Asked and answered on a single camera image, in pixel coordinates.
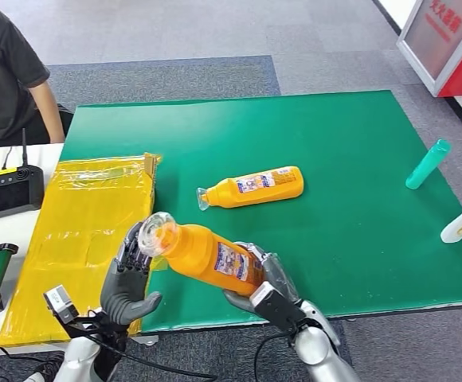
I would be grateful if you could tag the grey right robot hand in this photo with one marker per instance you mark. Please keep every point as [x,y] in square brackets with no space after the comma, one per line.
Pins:
[278,274]

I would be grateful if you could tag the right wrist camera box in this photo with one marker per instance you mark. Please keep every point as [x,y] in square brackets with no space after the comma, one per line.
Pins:
[274,311]

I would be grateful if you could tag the yellow film wrapped box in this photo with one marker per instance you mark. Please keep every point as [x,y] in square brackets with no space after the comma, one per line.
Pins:
[76,211]

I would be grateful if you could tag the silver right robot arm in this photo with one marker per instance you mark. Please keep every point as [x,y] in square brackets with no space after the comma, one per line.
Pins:
[318,350]

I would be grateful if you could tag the black remote controller with antennas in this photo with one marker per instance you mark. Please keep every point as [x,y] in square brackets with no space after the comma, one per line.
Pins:
[8,192]

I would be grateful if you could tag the white table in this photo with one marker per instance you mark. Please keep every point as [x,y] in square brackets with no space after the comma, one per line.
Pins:
[8,234]

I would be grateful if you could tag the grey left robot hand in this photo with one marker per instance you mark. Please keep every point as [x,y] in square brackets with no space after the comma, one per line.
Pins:
[125,295]

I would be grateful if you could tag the person's forearm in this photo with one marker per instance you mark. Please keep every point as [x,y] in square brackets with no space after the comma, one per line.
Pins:
[51,116]

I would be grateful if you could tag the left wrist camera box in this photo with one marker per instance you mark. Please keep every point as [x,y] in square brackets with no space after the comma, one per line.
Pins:
[60,305]

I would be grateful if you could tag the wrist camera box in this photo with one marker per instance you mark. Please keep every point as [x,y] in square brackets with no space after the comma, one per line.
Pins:
[274,311]
[60,305]

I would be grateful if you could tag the teal plastic bottle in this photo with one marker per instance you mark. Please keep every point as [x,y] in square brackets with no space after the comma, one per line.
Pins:
[426,166]

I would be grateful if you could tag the green table mat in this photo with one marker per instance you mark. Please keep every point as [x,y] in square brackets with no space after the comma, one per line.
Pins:
[334,137]

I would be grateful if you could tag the person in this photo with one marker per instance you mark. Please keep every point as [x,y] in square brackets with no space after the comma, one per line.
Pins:
[0,68]

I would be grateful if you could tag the orange bottle with label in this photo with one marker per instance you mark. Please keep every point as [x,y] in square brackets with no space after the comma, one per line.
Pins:
[199,255]
[231,194]

